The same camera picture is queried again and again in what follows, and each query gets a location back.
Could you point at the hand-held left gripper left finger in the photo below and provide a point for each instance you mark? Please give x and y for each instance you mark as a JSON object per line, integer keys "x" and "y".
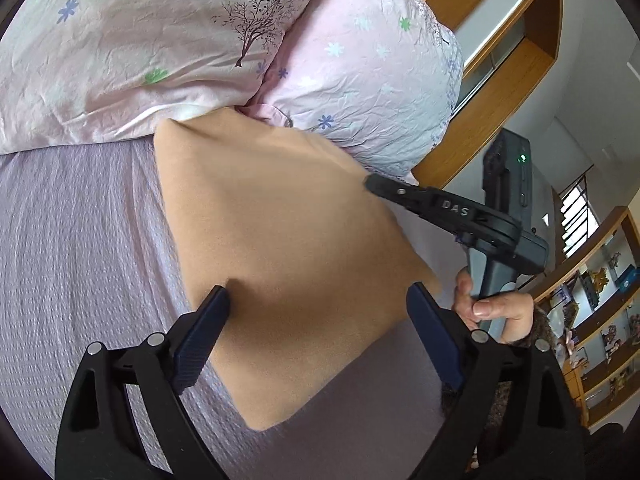
{"x": 202, "y": 340}

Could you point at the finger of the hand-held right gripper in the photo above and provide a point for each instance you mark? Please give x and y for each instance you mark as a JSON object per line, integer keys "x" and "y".
{"x": 420, "y": 196}

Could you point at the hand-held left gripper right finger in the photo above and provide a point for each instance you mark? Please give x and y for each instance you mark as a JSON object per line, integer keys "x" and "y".
{"x": 436, "y": 342}

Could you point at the tan cloth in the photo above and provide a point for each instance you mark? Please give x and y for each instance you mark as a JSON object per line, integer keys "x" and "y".
{"x": 280, "y": 240}

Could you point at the person's right hand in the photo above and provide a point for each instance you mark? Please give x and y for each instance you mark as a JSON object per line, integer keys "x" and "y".
{"x": 500, "y": 310}

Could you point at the barred window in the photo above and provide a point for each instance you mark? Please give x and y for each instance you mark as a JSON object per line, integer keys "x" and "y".
{"x": 575, "y": 217}

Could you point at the wooden headboard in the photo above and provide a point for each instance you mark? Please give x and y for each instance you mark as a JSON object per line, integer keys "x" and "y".
{"x": 500, "y": 105}

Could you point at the wooden display shelf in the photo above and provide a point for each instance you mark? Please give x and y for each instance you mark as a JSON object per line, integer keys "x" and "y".
{"x": 607, "y": 310}

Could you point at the pink floral pillow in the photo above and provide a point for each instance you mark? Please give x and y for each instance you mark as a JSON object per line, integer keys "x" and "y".
{"x": 365, "y": 65}
{"x": 130, "y": 45}

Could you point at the lavender bed sheet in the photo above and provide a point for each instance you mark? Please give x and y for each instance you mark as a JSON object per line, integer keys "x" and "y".
{"x": 85, "y": 260}

